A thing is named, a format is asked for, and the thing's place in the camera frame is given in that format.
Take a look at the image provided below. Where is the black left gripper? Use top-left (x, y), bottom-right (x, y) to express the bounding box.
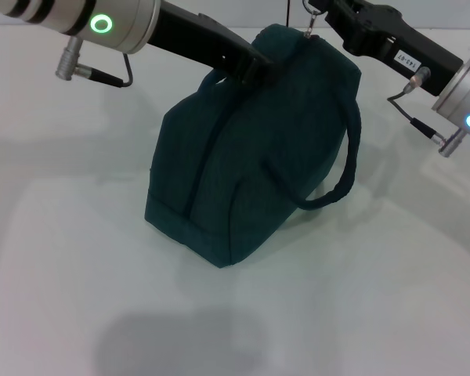
top-left (145, 0), bottom-right (278, 88)

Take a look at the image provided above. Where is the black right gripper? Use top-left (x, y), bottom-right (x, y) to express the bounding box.
top-left (308, 0), bottom-right (465, 97)

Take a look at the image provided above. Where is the dark teal insulated lunch bag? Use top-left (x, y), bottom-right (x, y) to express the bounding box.
top-left (143, 0), bottom-right (363, 270)

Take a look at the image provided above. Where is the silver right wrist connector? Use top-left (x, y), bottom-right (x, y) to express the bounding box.
top-left (437, 130), bottom-right (470, 158)

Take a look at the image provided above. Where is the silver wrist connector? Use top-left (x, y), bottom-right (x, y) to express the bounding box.
top-left (437, 130), bottom-right (470, 158)
top-left (54, 36), bottom-right (84, 79)

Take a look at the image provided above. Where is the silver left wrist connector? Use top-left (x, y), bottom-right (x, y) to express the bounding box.
top-left (54, 36), bottom-right (84, 79)

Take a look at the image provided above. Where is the grey right wrist cable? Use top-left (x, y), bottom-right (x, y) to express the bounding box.
top-left (387, 66), bottom-right (447, 141)

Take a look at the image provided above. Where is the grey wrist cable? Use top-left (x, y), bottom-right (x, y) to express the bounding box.
top-left (387, 66), bottom-right (447, 141)
top-left (78, 52), bottom-right (132, 89)

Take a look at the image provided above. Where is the grey left wrist cable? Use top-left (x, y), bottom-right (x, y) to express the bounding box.
top-left (78, 52), bottom-right (132, 89)

